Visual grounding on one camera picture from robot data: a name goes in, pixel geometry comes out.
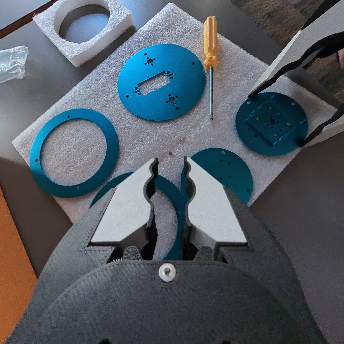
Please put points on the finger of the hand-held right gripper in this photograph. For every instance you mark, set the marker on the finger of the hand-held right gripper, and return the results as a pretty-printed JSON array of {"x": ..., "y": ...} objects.
[
  {"x": 333, "y": 131},
  {"x": 295, "y": 51}
]

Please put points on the blue disc small holes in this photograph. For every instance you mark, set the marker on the blue disc small holes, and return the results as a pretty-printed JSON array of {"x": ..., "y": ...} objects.
[{"x": 231, "y": 182}]

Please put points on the blue disc square bracket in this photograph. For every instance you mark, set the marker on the blue disc square bracket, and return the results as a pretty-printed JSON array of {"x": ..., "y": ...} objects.
[{"x": 255, "y": 139}]

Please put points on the white foam sheet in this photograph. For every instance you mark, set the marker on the white foam sheet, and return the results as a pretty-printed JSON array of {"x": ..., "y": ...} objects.
[{"x": 80, "y": 99}]

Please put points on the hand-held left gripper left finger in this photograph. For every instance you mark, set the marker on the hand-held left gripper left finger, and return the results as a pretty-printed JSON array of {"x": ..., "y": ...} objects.
[{"x": 126, "y": 209}]

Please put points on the orange cardboard box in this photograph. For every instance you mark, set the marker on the orange cardboard box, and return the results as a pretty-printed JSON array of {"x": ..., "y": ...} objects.
[{"x": 13, "y": 268}]

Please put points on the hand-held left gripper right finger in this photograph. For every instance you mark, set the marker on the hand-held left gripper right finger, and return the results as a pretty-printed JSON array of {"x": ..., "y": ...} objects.
[{"x": 215, "y": 212}]

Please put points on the yellow screwdriver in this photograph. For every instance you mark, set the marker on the yellow screwdriver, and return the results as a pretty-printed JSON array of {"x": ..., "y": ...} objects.
[{"x": 210, "y": 40}]

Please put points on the clear plastic bag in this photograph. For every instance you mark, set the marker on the clear plastic bag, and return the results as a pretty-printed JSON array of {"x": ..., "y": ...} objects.
[{"x": 12, "y": 61}]

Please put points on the white foam block round hole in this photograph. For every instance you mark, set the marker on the white foam block round hole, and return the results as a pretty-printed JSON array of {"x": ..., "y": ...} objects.
[{"x": 80, "y": 53}]

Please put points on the grey desk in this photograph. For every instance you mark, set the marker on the grey desk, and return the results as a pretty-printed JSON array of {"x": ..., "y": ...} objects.
[{"x": 295, "y": 215}]

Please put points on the blue disc rectangular slot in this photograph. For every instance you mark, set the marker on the blue disc rectangular slot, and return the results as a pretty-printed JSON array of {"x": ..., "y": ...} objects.
[{"x": 174, "y": 96}]

